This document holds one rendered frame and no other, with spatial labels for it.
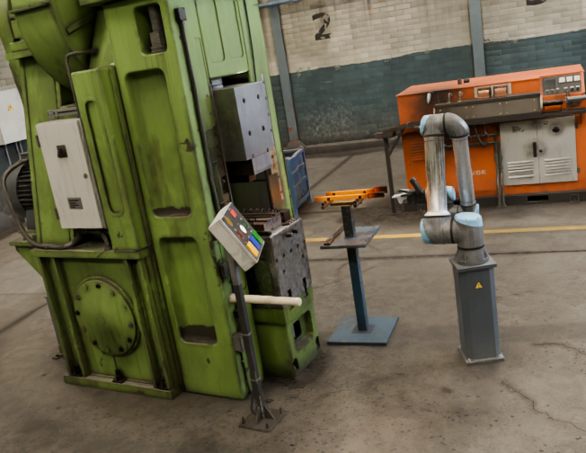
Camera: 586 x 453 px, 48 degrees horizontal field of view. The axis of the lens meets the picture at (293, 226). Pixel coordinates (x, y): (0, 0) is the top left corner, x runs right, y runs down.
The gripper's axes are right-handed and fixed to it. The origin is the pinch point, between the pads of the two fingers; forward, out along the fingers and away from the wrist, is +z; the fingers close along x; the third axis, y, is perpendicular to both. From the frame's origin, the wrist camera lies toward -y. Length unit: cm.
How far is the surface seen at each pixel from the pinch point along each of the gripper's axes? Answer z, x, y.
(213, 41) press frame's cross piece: 74, -60, -107
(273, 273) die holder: 56, -70, 26
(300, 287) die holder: 52, -48, 44
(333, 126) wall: 297, 688, 48
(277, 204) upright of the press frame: 69, -25, -3
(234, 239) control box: 44, -127, -14
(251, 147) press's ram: 59, -65, -47
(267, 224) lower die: 59, -62, -2
